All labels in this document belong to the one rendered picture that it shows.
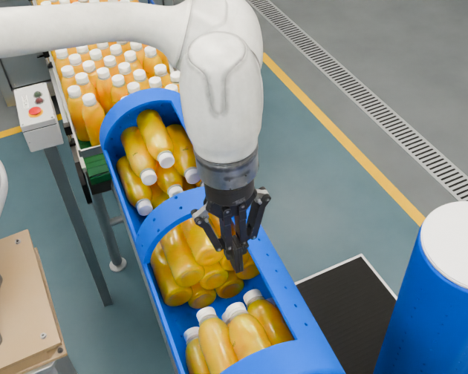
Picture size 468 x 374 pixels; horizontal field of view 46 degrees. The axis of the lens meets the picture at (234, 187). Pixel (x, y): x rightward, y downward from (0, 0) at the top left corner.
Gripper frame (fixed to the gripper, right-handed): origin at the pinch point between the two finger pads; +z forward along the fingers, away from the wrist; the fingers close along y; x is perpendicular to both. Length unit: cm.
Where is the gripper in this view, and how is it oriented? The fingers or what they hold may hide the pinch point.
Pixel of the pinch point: (235, 254)
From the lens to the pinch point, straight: 95.6
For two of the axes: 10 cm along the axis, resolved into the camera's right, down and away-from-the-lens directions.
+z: 0.6, 6.9, 7.2
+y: 9.3, -3.0, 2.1
